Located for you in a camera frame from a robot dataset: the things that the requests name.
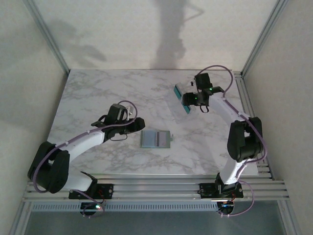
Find teal credit card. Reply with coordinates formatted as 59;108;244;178
173;86;192;115

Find aluminium frame rails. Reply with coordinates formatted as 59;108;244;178
22;173;291;203

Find black controller board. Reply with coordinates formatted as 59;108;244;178
80;202;108;219
217;201;235;218

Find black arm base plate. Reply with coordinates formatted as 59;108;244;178
68;183;114;200
199;182;243;199

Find grey slotted cable duct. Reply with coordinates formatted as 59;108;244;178
29;202;219;212

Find green card holder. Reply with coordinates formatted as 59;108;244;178
139;129;174;149

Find aluminium frame post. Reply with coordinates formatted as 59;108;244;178
241;0;291;77
9;200;34;235
278;199;304;235
24;0;71;74

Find aluminium side rails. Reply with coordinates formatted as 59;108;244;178
233;70;273;181

